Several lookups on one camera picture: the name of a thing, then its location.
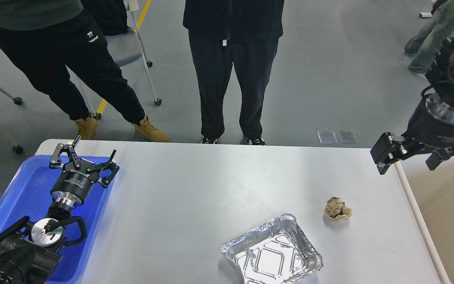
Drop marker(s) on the right clear floor plate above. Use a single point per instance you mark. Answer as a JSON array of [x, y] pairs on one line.
[[347, 137]]

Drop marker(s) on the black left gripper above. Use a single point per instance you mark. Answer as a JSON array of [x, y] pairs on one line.
[[73, 181]]

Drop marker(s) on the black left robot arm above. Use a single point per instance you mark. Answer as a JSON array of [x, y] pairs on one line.
[[48, 220]]

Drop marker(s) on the crumpled brown paper ball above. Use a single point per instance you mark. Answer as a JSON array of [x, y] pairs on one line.
[[337, 210]]

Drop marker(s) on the person in black clothes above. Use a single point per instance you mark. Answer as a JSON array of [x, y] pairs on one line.
[[233, 35]]

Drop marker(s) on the left clear floor plate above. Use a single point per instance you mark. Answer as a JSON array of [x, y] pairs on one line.
[[327, 137]]

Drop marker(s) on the aluminium foil tray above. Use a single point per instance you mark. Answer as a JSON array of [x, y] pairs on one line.
[[276, 252]]

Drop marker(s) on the beige plastic bin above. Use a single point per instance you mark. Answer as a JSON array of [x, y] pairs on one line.
[[431, 197]]

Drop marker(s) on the clear floor plate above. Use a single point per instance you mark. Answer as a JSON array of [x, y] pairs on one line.
[[327, 137], [347, 137]]

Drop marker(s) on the person in green trousers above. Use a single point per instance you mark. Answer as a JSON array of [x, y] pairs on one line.
[[430, 38]]

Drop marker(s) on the grey folding chair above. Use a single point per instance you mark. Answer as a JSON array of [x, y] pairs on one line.
[[128, 48]]

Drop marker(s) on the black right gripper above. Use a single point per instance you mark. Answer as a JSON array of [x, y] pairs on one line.
[[430, 129]]

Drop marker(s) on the person in tan boots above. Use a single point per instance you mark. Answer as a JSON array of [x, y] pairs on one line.
[[46, 39]]

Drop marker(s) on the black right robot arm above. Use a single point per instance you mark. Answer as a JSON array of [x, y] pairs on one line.
[[441, 78]]

